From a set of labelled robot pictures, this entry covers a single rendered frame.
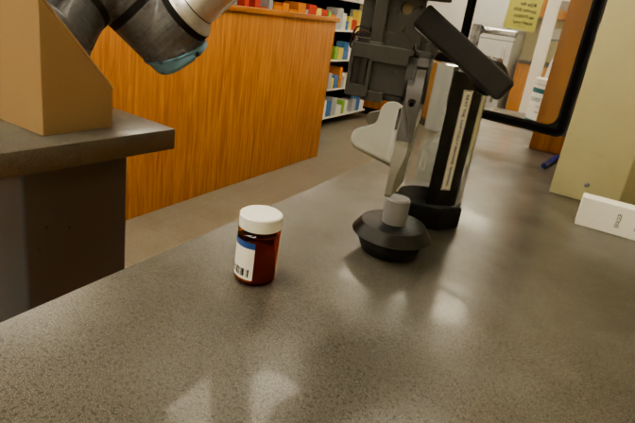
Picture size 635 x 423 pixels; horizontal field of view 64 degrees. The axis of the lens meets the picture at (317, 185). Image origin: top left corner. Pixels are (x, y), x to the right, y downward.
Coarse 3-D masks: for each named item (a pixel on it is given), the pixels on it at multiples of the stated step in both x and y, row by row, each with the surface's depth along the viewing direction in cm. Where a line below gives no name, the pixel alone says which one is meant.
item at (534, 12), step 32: (480, 0) 124; (512, 0) 120; (544, 0) 115; (576, 0) 111; (512, 32) 121; (544, 32) 117; (576, 32) 112; (512, 64) 122; (544, 64) 118; (512, 96) 124; (544, 96) 119
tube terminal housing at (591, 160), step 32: (608, 0) 82; (608, 32) 83; (608, 64) 84; (608, 96) 85; (576, 128) 88; (608, 128) 86; (576, 160) 89; (608, 160) 87; (576, 192) 91; (608, 192) 88
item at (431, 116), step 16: (448, 64) 61; (432, 80) 63; (448, 80) 62; (432, 96) 64; (448, 96) 63; (432, 112) 64; (480, 112) 65; (416, 128) 66; (432, 128) 64; (416, 144) 66; (432, 144) 65; (416, 160) 66; (432, 160) 65; (416, 176) 67; (464, 176) 67; (400, 192) 69; (416, 192) 67; (448, 208) 68
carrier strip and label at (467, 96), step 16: (464, 80) 62; (464, 96) 62; (480, 96) 63; (448, 112) 63; (464, 112) 63; (448, 128) 64; (464, 128) 64; (448, 144) 64; (464, 144) 65; (448, 160) 65; (464, 160) 66; (432, 176) 66; (448, 176) 66; (432, 192) 66; (448, 192) 67
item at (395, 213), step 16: (384, 208) 58; (400, 208) 57; (352, 224) 60; (368, 224) 57; (384, 224) 58; (400, 224) 58; (416, 224) 59; (368, 240) 56; (384, 240) 55; (400, 240) 55; (416, 240) 56; (384, 256) 57; (400, 256) 56
